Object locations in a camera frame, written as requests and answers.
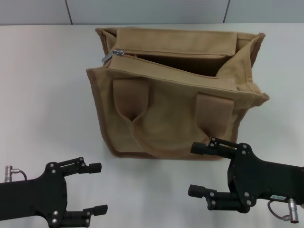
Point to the khaki canvas food bag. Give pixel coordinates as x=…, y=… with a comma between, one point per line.
x=171, y=114

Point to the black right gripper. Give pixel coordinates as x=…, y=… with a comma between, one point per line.
x=261, y=180

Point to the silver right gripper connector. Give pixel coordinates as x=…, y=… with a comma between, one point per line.
x=294, y=210

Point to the silver metal zipper pull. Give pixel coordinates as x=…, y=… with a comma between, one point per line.
x=108, y=57

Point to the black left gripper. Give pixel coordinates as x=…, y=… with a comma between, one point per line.
x=31, y=202

